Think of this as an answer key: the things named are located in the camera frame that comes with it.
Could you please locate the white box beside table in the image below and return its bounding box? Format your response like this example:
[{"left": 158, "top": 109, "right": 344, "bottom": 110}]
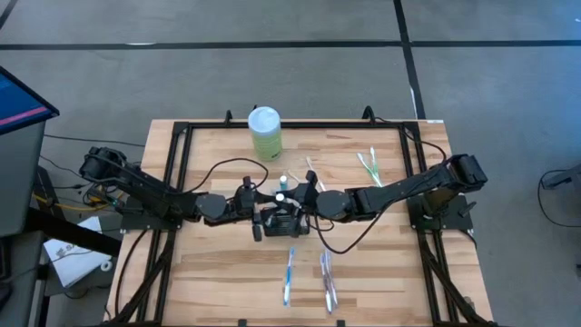
[{"left": 43, "top": 215, "right": 113, "bottom": 289}]

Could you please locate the black aluminium table frame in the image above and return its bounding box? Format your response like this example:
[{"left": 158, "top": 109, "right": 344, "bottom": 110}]
[{"left": 106, "top": 105, "right": 498, "bottom": 327}]

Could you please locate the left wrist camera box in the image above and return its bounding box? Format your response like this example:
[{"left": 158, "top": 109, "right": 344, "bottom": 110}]
[{"left": 235, "top": 188, "right": 255, "bottom": 208}]

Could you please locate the purple toothbrush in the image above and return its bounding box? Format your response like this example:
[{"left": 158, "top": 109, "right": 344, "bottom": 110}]
[
  {"left": 319, "top": 253, "right": 333, "bottom": 315},
  {"left": 323, "top": 248, "right": 340, "bottom": 311}
]

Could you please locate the black stand beam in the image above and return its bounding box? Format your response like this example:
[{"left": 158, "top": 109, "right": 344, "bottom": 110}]
[{"left": 25, "top": 206, "right": 123, "bottom": 258}]

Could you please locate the grey stand foot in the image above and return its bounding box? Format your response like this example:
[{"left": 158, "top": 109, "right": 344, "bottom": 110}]
[{"left": 540, "top": 163, "right": 581, "bottom": 191}]

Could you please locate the blue screen monitor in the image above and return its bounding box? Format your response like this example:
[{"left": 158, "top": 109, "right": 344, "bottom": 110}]
[{"left": 0, "top": 65, "right": 61, "bottom": 136}]

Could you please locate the black right camera cable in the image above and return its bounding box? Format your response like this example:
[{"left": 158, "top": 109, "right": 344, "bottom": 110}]
[{"left": 312, "top": 213, "right": 391, "bottom": 255}]

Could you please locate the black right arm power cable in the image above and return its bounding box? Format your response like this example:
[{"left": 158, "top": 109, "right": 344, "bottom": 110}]
[{"left": 374, "top": 116, "right": 450, "bottom": 164}]

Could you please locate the black camera cable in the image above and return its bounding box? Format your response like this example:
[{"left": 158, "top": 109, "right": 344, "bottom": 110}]
[
  {"left": 312, "top": 213, "right": 391, "bottom": 255},
  {"left": 185, "top": 157, "right": 270, "bottom": 196}
]

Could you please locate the green wipes canister white lid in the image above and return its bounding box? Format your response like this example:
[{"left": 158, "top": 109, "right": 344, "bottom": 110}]
[{"left": 247, "top": 105, "right": 283, "bottom": 163}]

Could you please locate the black wire caddy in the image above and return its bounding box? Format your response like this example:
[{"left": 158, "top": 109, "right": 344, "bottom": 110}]
[{"left": 261, "top": 204, "right": 311, "bottom": 238}]

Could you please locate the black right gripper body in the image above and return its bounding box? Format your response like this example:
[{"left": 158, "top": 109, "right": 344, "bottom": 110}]
[{"left": 299, "top": 189, "right": 320, "bottom": 214}]

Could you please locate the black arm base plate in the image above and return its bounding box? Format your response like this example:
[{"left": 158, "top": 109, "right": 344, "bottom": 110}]
[
  {"left": 120, "top": 194, "right": 186, "bottom": 232},
  {"left": 407, "top": 195, "right": 474, "bottom": 232}
]

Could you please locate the black left camera cable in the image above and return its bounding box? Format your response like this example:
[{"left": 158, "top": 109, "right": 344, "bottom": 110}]
[{"left": 185, "top": 157, "right": 270, "bottom": 196}]

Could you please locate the black floor cable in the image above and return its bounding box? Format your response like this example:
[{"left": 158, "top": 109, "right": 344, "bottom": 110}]
[
  {"left": 43, "top": 134, "right": 146, "bottom": 149},
  {"left": 537, "top": 168, "right": 581, "bottom": 229}
]

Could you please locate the yellow cable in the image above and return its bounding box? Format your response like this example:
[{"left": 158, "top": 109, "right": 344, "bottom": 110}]
[{"left": 32, "top": 193, "right": 123, "bottom": 213}]

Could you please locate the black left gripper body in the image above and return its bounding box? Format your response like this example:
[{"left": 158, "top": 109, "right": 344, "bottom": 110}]
[{"left": 225, "top": 185, "right": 255, "bottom": 223}]

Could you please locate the blue toothbrush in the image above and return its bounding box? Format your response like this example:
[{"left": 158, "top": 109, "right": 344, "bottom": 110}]
[{"left": 282, "top": 246, "right": 297, "bottom": 308}]

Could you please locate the grey cabinet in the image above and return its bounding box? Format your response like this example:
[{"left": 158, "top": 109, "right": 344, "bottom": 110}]
[{"left": 0, "top": 120, "right": 47, "bottom": 238}]

